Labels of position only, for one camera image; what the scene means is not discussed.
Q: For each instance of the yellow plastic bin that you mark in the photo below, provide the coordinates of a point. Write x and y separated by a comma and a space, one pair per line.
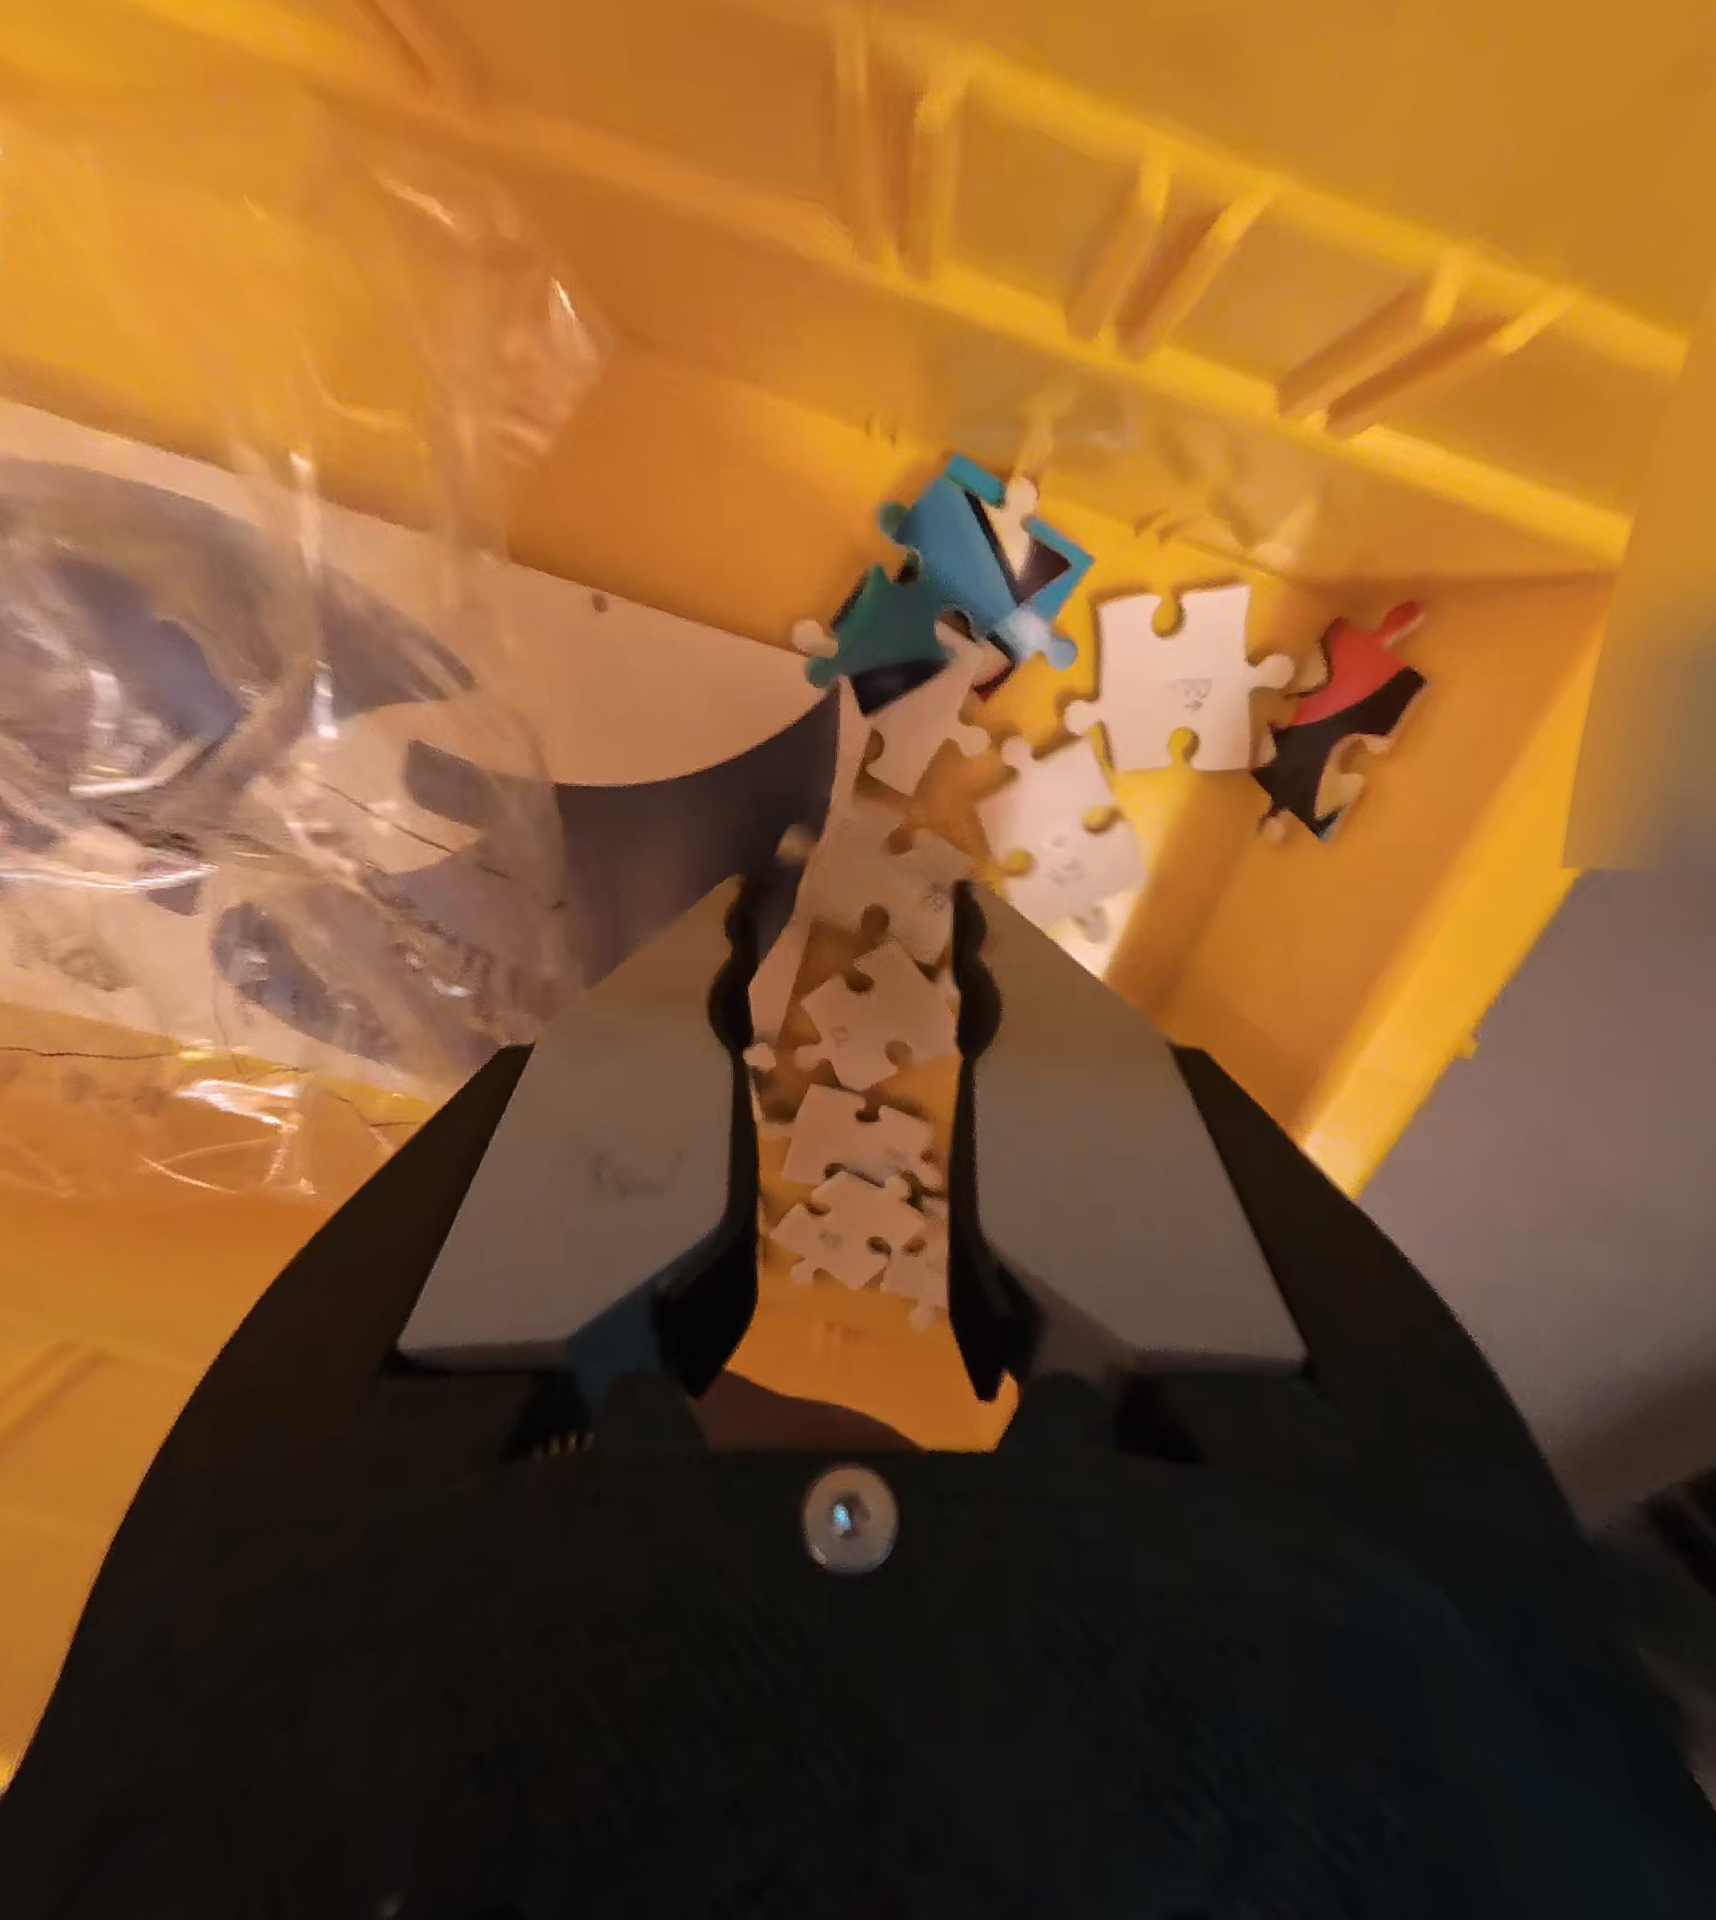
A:
738, 497

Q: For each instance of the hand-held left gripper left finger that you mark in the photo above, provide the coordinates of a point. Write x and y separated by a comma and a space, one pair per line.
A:
589, 1202

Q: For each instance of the clear plastic bag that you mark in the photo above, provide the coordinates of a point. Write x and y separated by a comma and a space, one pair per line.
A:
198, 676

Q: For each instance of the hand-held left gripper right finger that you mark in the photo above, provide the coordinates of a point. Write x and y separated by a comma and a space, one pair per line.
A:
1114, 1202

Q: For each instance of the pile of puzzle pieces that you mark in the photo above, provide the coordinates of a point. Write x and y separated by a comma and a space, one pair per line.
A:
1188, 691

